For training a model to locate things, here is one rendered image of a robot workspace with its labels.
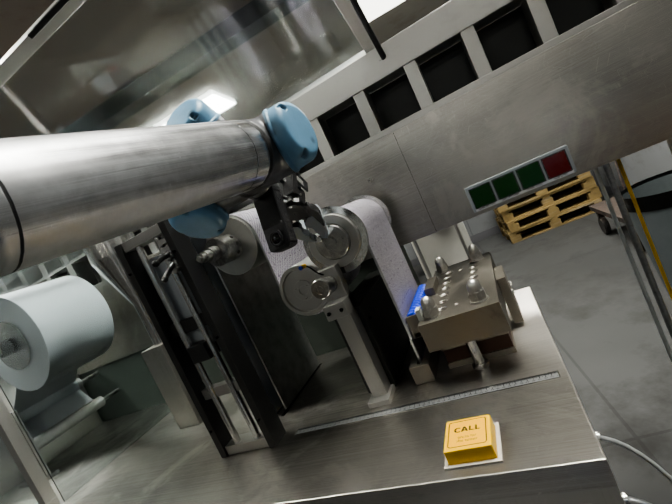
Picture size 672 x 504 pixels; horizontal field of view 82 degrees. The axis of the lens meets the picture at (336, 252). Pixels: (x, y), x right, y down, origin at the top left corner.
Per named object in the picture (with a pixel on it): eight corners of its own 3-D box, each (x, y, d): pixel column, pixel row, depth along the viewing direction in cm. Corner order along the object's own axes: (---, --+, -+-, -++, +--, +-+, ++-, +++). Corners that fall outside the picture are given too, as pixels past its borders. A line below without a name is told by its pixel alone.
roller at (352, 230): (306, 263, 85) (308, 211, 82) (342, 239, 109) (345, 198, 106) (357, 271, 81) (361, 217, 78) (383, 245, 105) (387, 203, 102)
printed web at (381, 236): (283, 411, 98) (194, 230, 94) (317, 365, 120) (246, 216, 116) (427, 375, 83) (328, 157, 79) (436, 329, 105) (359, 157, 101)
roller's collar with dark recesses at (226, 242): (211, 270, 88) (199, 245, 87) (227, 263, 93) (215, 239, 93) (232, 260, 85) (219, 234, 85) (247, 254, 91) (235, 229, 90)
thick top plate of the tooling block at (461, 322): (429, 353, 77) (417, 326, 77) (443, 289, 114) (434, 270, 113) (511, 330, 71) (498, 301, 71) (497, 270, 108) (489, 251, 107)
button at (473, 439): (449, 467, 56) (442, 452, 55) (451, 434, 62) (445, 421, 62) (498, 459, 53) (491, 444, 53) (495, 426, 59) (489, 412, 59)
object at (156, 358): (168, 436, 119) (81, 269, 115) (198, 409, 132) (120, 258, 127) (201, 428, 114) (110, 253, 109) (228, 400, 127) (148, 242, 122)
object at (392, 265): (409, 338, 83) (374, 261, 82) (422, 301, 105) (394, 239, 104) (411, 338, 83) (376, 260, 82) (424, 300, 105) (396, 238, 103)
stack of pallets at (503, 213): (583, 202, 554) (560, 145, 547) (609, 207, 476) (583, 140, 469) (500, 235, 586) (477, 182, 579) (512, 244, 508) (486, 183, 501)
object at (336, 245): (336, 266, 82) (308, 246, 83) (339, 264, 83) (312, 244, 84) (355, 238, 79) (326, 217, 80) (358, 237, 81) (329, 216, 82)
